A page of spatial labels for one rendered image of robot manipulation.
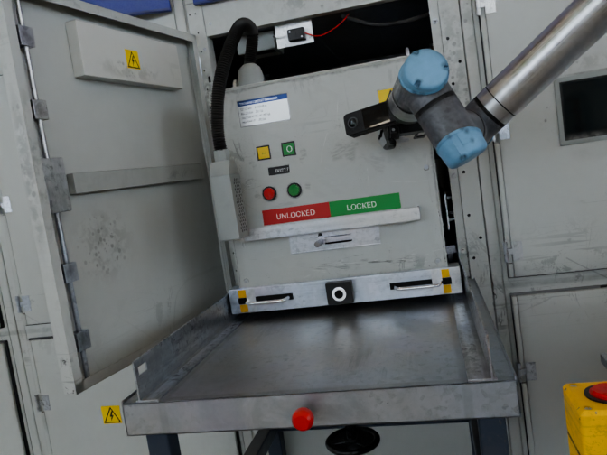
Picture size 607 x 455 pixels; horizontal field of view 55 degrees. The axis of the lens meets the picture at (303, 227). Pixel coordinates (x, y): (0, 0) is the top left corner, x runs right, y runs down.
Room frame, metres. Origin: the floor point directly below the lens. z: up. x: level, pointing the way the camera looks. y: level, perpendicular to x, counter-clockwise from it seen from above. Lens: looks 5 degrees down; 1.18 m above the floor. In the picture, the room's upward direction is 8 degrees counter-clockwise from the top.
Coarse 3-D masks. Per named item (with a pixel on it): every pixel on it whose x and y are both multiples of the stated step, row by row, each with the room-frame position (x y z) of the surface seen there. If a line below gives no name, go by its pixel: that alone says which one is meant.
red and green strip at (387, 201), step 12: (312, 204) 1.33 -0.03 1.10; (324, 204) 1.32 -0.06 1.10; (336, 204) 1.31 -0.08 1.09; (348, 204) 1.31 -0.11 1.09; (360, 204) 1.30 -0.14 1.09; (372, 204) 1.30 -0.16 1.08; (384, 204) 1.29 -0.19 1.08; (396, 204) 1.28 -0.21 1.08; (264, 216) 1.35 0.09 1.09; (276, 216) 1.35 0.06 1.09; (288, 216) 1.34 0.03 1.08; (300, 216) 1.33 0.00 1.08; (312, 216) 1.33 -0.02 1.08; (324, 216) 1.32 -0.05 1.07; (336, 216) 1.31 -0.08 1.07
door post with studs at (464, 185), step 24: (432, 0) 1.46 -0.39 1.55; (456, 0) 1.44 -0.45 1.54; (432, 24) 1.46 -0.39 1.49; (456, 24) 1.45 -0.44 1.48; (456, 48) 1.45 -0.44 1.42; (456, 72) 1.45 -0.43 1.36; (456, 168) 1.46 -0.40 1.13; (456, 192) 1.46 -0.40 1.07; (456, 216) 1.46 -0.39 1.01; (480, 216) 1.44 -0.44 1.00; (480, 240) 1.45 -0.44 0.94; (480, 264) 1.45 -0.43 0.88; (480, 288) 1.45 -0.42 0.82
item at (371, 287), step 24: (456, 264) 1.28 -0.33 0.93; (240, 288) 1.37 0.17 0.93; (264, 288) 1.35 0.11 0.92; (288, 288) 1.33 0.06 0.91; (312, 288) 1.32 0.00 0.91; (360, 288) 1.30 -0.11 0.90; (384, 288) 1.28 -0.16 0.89; (432, 288) 1.26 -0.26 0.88; (456, 288) 1.25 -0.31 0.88; (240, 312) 1.36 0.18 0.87
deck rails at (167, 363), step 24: (216, 312) 1.28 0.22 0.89; (456, 312) 1.15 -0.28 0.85; (480, 312) 0.90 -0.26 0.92; (168, 336) 1.05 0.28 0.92; (192, 336) 1.14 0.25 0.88; (216, 336) 1.24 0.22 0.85; (480, 336) 0.94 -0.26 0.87; (144, 360) 0.95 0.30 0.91; (168, 360) 1.03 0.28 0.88; (192, 360) 1.09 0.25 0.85; (480, 360) 0.87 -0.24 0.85; (144, 384) 0.93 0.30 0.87; (168, 384) 0.97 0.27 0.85
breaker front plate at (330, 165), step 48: (240, 96) 1.36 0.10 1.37; (288, 96) 1.33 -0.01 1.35; (336, 96) 1.31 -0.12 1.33; (240, 144) 1.36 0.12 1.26; (336, 144) 1.31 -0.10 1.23; (336, 192) 1.31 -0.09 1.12; (384, 192) 1.29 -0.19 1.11; (432, 192) 1.27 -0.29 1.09; (240, 240) 1.37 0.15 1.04; (288, 240) 1.34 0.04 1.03; (384, 240) 1.29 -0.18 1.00; (432, 240) 1.27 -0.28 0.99
